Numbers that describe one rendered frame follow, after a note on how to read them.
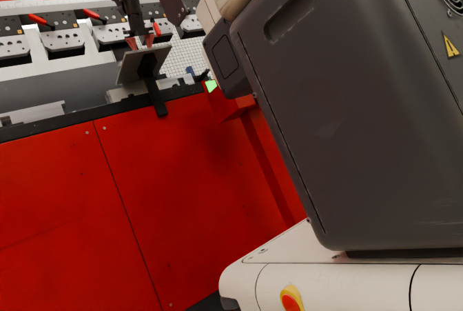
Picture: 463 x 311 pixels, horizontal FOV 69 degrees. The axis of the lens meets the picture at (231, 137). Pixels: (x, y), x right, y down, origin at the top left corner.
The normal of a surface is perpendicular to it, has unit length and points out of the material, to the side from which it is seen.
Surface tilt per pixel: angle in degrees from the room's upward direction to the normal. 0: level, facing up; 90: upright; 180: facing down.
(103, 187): 90
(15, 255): 90
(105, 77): 90
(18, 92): 90
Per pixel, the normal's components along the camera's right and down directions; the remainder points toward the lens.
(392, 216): -0.78, 0.26
